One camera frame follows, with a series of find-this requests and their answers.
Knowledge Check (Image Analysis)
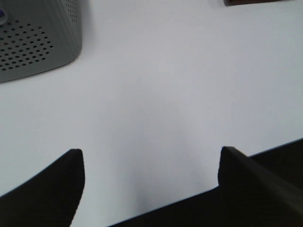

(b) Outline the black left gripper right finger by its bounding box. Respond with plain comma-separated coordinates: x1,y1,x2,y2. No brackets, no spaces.
218,147,303,227

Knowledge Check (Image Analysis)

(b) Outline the grey perforated plastic basket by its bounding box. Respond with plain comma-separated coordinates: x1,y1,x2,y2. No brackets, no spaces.
0,0,82,82

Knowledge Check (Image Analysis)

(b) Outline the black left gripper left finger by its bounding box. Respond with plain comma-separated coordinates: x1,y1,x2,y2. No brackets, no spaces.
0,149,85,227

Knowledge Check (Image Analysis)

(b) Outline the blue towel in basket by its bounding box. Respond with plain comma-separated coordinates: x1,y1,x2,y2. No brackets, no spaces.
0,9,7,21

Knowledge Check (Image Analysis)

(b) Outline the brown towel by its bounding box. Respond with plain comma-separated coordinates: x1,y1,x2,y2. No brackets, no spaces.
224,0,281,6

